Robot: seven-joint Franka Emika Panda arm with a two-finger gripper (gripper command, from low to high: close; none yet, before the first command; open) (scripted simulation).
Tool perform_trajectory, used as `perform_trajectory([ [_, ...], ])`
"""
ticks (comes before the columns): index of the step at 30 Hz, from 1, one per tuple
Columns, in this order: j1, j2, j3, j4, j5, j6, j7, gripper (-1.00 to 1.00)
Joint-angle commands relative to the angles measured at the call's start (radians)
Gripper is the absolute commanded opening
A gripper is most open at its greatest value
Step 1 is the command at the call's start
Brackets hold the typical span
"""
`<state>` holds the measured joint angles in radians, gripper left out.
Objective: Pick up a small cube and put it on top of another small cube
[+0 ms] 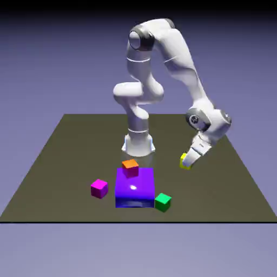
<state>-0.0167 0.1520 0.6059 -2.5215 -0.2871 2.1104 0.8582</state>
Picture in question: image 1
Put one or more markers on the small yellow cube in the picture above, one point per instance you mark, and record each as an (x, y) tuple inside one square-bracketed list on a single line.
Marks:
[(183, 157)]

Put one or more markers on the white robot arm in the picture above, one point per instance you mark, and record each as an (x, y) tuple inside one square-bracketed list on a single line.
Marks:
[(138, 71)]

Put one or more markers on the small orange cube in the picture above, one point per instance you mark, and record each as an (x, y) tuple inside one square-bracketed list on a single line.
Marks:
[(130, 167)]

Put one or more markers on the small magenta cube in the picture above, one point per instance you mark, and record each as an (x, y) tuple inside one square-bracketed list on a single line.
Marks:
[(99, 188)]

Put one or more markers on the small green cube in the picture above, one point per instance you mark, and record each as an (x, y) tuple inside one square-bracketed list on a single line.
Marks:
[(163, 201)]

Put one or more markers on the large blue box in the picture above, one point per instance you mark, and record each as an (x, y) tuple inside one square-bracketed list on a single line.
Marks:
[(134, 187)]

